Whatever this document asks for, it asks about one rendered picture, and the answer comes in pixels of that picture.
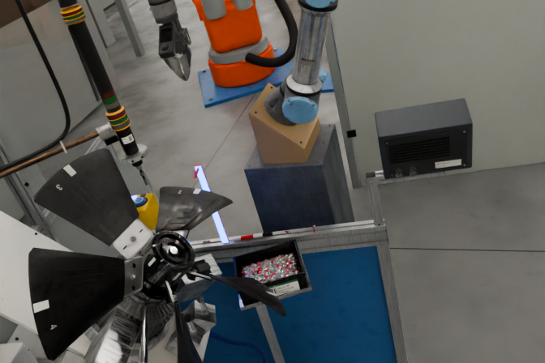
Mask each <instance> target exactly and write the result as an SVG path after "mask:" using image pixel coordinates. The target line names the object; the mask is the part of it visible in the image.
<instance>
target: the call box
mask: <svg viewBox="0 0 545 363"><path fill-rule="evenodd" d="M145 200H146V201H145V203H143V204H142V205H139V206H136V208H137V211H138V213H139V217H138V218H139V219H140V220H141V221H142V222H143V223H144V224H145V225H146V226H147V227H148V228H150V229H151V230H154V229H155V227H156V225H157V218H158V210H159V205H158V203H157V200H156V198H155V196H154V193H151V194H146V195H145Z"/></svg>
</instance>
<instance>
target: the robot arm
mask: <svg viewBox="0 0 545 363"><path fill-rule="evenodd" d="M148 4H149V6H150V7H149V10H150V11H152V15H153V17H154V18H155V21H156V23H158V24H160V23H162V24H163V25H161V26H159V49H158V54H159V56H160V57H161V59H164V61H165V63H166V64H167V65H168V66H169V68H170V69H171V70H172V71H173V72H174V73H175V74H176V75H177V76H178V77H180V78H181V79H183V80H184V81H187V80H188V79H189V76H190V73H191V49H190V48H189V47H188V43H189V45H190V44H191V38H190V36H189V33H188V31H187V28H181V24H180V22H179V19H178V12H177V7H176V5H175V2H174V0H148ZM298 4H299V5H300V7H301V8H302V11H301V17H300V23H299V29H298V39H297V45H296V51H295V57H294V67H293V68H292V69H291V71H290V72H289V74H288V75H287V76H286V78H285V80H284V81H283V82H282V84H281V86H280V87H279V88H277V89H276V90H274V91H273V92H271V93H270V94H268V96H267V97H266V99H265V100H264V107H265V109H266V111H267V112H268V114H269V115H270V116H271V117H272V118H273V119H274V120H276V121H277V122H279V123H281V124H283V125H285V126H296V125H297V124H305V123H308V122H311V121H313V120H314V119H315V117H316V116H317V113H318V112H319V108H318V106H319V101H320V93H321V88H322V83H323V82H324V81H325V79H326V78H327V73H326V71H325V69H324V68H323V67H322V66H321V62H322V58H323V53H324V45H325V41H326V36H327V31H328V23H329V19H330V14H331V12H333V11H335V10H336V9H337V4H338V0H298ZM183 29H184V30H183ZM187 35H188V37H189V40H188V37H187ZM176 53H179V54H182V56H181V57H180V58H179V60H178V58H177V57H175V54H176ZM181 63H182V68H181ZM182 70H183V72H184V74H183V72H182Z"/></svg>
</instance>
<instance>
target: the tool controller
mask: <svg viewBox="0 0 545 363"><path fill-rule="evenodd" d="M375 123H376V130H377V136H378V141H379V147H380V156H381V161H382V166H383V171H384V178H385V179H390V178H401V177H408V176H411V177H414V176H416V175H420V174H426V173H438V172H444V171H450V170H456V169H468V168H471V167H472V151H473V122H472V119H471V116H470V112H469V109H468V106H467V103H466V99H465V98H461V99H456V100H447V101H441V102H436V103H430V104H425V105H415V106H410V107H405V108H400V109H390V110H385V111H380V112H376V113H375Z"/></svg>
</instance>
